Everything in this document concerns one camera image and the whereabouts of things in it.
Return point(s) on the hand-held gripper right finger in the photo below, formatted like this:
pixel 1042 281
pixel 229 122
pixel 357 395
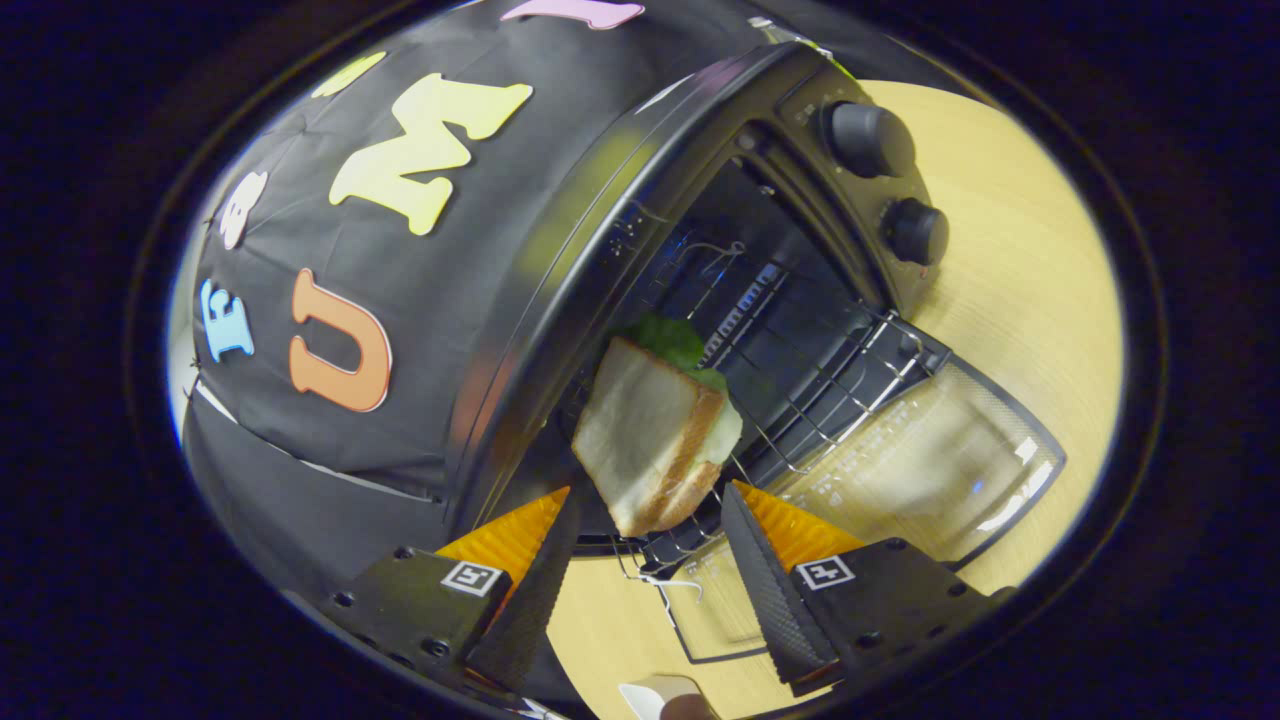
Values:
pixel 775 600

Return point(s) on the lettuce sandwich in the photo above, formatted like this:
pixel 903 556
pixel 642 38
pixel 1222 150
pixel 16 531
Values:
pixel 640 430

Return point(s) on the black toaster oven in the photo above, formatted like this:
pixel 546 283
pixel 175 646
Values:
pixel 560 300

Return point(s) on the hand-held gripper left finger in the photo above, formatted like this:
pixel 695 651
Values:
pixel 530 610

